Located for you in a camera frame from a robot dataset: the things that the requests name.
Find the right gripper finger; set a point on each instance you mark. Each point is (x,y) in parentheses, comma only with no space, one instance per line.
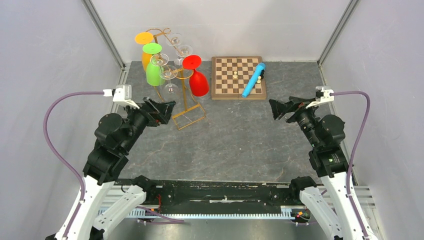
(279,108)
(299,100)

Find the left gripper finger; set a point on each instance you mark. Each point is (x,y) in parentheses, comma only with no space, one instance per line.
(164,111)
(154,104)

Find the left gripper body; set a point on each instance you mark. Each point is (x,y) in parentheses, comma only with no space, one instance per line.
(152,118)

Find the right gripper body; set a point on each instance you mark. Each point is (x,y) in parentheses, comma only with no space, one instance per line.
(300,112)

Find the clear wine glass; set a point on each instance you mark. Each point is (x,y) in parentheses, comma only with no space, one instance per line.
(182,51)
(159,60)
(173,39)
(170,90)

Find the red plastic wine glass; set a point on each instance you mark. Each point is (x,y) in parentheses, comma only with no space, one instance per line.
(197,81)

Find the gold wire glass rack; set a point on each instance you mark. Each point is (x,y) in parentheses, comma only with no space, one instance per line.
(192,111)

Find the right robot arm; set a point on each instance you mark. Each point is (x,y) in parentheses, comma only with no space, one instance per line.
(344,219)

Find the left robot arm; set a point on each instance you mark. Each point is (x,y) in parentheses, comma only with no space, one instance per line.
(115,136)

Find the green plastic wine glass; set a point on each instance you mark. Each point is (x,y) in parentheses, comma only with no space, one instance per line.
(152,72)

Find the blue cylinder tube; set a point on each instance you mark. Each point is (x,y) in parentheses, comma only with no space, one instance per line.
(253,79)

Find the wooden chessboard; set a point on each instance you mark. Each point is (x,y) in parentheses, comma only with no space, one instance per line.
(224,87)

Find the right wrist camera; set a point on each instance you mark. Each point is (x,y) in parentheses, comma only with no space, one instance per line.
(323,95)

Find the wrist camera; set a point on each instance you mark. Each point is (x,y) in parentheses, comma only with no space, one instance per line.
(122,96)
(323,95)

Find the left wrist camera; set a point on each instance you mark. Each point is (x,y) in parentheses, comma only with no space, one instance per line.
(122,96)

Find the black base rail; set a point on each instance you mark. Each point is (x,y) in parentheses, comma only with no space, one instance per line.
(221,197)

